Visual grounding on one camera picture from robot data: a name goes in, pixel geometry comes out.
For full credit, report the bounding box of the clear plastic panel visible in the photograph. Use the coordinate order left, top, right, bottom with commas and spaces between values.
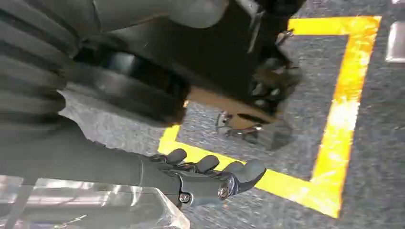
0, 175, 191, 229

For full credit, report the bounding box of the yellow floor tape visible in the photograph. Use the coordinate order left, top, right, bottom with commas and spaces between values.
157, 16, 383, 219

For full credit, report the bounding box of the chrome stool base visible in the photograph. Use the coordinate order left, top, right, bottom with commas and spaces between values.
216, 109, 265, 141

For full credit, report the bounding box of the silver floor socket plate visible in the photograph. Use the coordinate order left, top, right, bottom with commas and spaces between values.
385, 21, 405, 63

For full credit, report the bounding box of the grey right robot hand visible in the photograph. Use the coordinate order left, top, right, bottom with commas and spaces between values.
0, 0, 306, 208

